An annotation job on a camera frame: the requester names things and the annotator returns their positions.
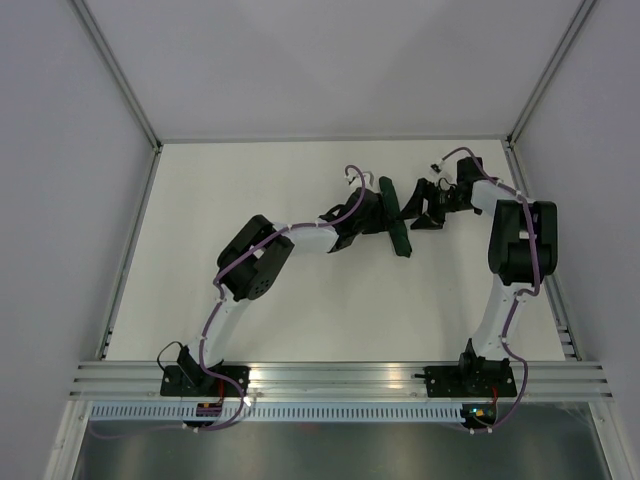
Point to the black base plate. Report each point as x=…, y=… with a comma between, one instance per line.
x=230, y=382
x=484, y=382

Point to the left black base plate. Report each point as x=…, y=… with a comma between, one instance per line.
x=230, y=382

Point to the left aluminium frame post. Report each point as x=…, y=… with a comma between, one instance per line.
x=90, y=25

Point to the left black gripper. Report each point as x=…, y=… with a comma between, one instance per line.
x=380, y=224

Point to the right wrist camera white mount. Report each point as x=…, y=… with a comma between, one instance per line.
x=437, y=172

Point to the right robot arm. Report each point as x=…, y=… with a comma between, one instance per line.
x=522, y=251

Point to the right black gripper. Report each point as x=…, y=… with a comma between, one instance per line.
x=433, y=220

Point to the right aluminium frame post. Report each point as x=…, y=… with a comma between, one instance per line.
x=560, y=52

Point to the dark green cloth napkin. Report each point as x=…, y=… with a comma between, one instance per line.
x=395, y=226

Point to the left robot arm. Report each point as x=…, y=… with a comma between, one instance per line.
x=250, y=264

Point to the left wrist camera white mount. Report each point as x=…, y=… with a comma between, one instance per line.
x=356, y=178

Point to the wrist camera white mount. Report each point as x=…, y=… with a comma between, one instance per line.
x=356, y=178
x=437, y=172

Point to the aluminium front rail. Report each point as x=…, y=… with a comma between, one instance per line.
x=544, y=381

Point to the aluminium frame post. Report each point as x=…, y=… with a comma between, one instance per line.
x=90, y=25
x=560, y=52

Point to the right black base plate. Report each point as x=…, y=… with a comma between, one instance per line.
x=484, y=382

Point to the white slotted cable duct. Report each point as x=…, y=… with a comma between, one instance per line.
x=282, y=412

